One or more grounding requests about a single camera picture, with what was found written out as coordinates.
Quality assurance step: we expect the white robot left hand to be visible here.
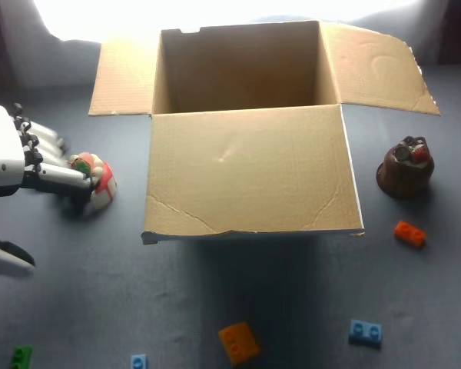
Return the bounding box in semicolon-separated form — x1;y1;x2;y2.
0;101;94;278

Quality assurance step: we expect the brown cardboard box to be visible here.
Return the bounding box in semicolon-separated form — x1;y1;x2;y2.
88;19;442;246

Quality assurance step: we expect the chocolate toy cake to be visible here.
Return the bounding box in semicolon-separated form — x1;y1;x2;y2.
376;135;435;199

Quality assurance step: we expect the white draped sheet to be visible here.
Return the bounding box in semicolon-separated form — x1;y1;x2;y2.
0;0;443;89

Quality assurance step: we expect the grey table cloth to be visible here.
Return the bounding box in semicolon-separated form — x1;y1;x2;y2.
0;63;461;369

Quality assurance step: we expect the green toy brick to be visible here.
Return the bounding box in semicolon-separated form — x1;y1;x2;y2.
9;345;35;369

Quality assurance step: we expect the large orange toy brick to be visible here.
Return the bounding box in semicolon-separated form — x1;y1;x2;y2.
217;321;261;366

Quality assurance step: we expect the small orange-red toy brick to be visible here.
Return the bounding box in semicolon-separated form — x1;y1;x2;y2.
393;221;427;250

